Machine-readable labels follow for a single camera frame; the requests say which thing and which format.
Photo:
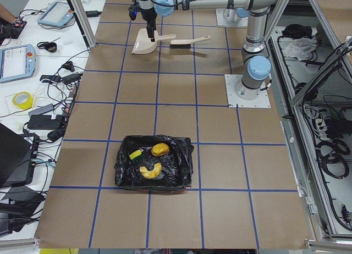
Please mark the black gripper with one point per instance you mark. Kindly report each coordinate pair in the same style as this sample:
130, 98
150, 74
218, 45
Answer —
148, 15

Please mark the white plastic dustpan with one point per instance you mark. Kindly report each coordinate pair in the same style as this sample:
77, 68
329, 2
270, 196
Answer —
144, 44

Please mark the white brush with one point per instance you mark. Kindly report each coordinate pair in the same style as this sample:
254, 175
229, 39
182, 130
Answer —
186, 43

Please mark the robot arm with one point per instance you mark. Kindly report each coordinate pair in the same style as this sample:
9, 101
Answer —
257, 19

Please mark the black lined bin left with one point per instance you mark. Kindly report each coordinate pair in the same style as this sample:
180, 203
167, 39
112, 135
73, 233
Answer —
177, 166

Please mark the teach pendant far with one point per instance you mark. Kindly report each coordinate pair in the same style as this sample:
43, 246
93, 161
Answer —
57, 15

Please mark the teach pendant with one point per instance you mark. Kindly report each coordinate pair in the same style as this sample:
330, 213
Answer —
57, 15
17, 63

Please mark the toy bread roll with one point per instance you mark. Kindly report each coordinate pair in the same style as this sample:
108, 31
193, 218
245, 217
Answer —
160, 149

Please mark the yellow sponge piece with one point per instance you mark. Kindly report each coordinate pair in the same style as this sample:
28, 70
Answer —
135, 155

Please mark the teach pendant near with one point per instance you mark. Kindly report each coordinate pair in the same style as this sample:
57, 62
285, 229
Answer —
17, 63

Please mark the yellow tape roll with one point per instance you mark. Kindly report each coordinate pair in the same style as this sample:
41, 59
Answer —
23, 100

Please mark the black power adapter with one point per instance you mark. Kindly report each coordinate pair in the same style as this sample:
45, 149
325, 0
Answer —
45, 122

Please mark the toy croissant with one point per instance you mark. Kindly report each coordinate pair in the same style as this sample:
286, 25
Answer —
151, 174

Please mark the black laptop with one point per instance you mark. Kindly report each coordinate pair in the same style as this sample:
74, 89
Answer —
17, 158

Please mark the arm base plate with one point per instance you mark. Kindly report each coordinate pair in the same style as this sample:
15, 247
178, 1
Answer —
237, 18
239, 96

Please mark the aluminium frame post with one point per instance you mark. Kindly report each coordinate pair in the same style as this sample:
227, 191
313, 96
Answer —
83, 23

